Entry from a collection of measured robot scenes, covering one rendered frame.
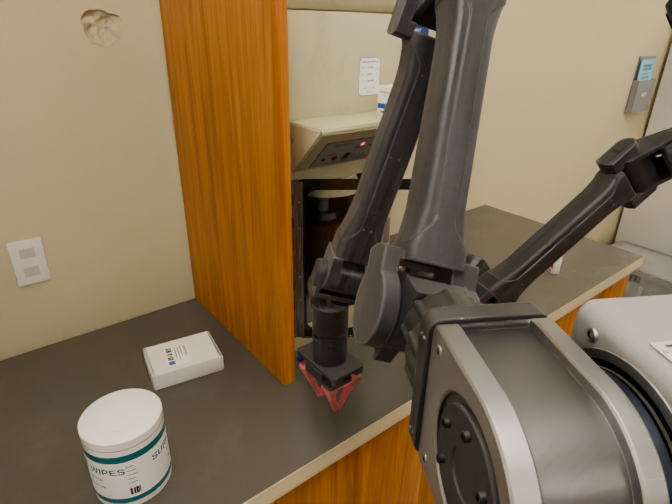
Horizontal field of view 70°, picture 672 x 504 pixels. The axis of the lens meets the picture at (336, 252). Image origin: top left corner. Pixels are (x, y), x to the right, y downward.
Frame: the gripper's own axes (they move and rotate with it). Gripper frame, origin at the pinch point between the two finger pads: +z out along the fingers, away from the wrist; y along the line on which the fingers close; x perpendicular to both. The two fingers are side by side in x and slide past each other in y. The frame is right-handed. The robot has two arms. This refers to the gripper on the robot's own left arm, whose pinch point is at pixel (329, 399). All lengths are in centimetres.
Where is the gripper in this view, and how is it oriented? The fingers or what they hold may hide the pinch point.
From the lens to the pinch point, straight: 86.9
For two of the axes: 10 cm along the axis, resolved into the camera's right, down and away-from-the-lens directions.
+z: -0.2, 9.0, 4.3
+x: -7.8, 2.6, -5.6
